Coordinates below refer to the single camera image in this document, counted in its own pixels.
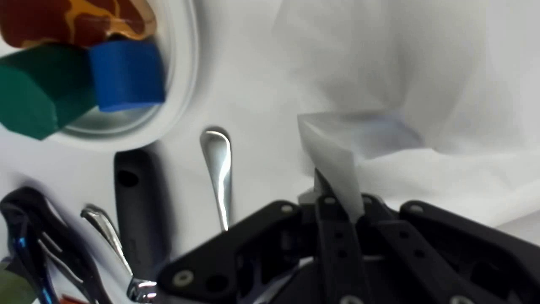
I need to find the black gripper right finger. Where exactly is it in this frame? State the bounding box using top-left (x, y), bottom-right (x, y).
top-left (358, 192), bottom-right (540, 304)

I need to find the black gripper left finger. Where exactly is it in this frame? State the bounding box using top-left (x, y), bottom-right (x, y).
top-left (155, 167), bottom-right (374, 304)

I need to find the white tissue paper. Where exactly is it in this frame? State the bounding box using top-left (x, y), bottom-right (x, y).
top-left (273, 0), bottom-right (540, 228)

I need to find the white rimmed glass bowl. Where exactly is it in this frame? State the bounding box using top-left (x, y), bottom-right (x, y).
top-left (0, 0), bottom-right (202, 153)

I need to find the blue block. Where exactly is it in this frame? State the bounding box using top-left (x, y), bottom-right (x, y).
top-left (88, 37), bottom-right (169, 113)

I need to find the green block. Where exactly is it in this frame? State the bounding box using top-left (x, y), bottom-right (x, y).
top-left (0, 42), bottom-right (101, 142)

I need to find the red orange patterned block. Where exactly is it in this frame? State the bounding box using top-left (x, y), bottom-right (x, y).
top-left (0, 0), bottom-right (160, 50)

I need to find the silver spoon handle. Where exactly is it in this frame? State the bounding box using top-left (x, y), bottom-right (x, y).
top-left (197, 126), bottom-right (234, 233)

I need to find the black handled chrome tool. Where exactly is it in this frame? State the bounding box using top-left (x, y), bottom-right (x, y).
top-left (79, 148), bottom-right (170, 304)

